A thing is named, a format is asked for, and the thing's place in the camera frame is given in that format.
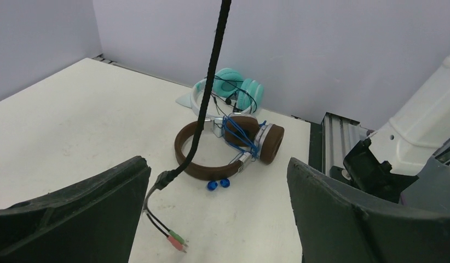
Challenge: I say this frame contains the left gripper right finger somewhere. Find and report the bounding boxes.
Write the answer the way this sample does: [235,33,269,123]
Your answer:
[287,158,450,262]

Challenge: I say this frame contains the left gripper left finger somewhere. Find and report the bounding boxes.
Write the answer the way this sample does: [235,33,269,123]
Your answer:
[0,156,151,262]

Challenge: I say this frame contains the black and white headphones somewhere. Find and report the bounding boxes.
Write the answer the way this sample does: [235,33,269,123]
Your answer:
[142,0,232,253]

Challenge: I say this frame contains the brown headphones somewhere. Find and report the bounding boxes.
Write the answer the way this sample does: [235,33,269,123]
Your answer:
[185,123,285,181]

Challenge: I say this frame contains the teal cat-ear headphones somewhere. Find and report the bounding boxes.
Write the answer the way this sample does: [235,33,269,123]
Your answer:
[176,68,264,115]

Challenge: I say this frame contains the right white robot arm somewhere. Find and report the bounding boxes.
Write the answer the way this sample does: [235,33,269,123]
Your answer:
[343,55,450,203]

